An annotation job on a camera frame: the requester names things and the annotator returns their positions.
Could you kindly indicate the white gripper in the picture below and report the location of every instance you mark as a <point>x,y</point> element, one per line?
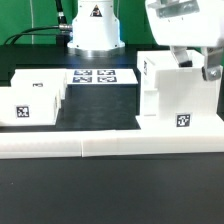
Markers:
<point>192,23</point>

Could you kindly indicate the white drawer cabinet box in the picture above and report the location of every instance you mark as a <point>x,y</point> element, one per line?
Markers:
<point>173,96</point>

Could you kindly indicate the white front drawer tray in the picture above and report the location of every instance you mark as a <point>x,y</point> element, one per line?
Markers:
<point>29,106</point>

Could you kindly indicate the white drawer tray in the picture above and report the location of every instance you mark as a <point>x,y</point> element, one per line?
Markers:
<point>29,106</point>
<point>55,78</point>

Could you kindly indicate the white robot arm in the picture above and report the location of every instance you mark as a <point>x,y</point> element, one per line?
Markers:
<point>96,29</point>

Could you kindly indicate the white rear drawer tray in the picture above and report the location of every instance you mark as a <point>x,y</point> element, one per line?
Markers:
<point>55,78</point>

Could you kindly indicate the white marker tag sheet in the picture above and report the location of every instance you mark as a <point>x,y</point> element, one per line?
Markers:
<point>101,77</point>

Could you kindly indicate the white L-shaped border wall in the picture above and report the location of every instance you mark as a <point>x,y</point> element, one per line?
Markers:
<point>201,136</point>

